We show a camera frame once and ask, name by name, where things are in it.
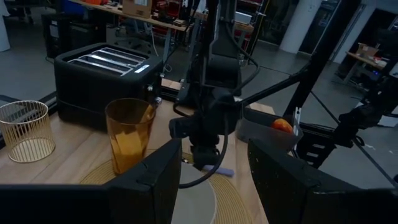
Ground white round column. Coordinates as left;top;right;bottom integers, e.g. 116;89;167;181
278;0;328;55

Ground round woven straw placemat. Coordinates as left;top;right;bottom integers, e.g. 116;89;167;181
78;148;254;224

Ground cluttered wooden workbench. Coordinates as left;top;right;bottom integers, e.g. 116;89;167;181
68;0;259;33

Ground brown cardboard box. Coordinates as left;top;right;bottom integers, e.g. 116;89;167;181
121;0;154;19

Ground spoon with lavender handle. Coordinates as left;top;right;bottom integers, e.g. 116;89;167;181
201;164;235;178

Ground black background machine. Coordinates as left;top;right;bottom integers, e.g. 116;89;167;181
336;74;398;149

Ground black four-slot toaster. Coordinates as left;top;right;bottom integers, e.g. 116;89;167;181
53;42;164;132

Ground pale ceramic bowl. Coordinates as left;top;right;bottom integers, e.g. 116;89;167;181
170;161;217;224

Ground amber plastic tumbler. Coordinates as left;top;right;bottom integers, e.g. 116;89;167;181
104;97;157;175

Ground wooden background desk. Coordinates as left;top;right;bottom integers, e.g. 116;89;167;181
344;42;390;76

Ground red yellow apple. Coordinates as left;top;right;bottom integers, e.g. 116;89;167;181
271;118;294;135

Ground clear drinking glass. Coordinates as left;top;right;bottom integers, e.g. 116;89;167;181
0;100;57;164

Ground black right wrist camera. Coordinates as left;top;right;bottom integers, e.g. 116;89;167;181
169;115;195;140

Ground black storage cabinets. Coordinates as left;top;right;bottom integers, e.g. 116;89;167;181
41;13;107;59

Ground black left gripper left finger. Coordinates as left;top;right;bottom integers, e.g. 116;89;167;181
105;138;183;224

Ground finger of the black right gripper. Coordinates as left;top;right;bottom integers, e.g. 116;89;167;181
190;148;206;169
205;148;220;170

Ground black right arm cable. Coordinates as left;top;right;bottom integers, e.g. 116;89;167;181
178;123;230;190

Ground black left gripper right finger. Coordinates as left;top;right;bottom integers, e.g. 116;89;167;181
247;138;349;224

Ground grey translucent bin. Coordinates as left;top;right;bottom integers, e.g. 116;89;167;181
235;107;304;154

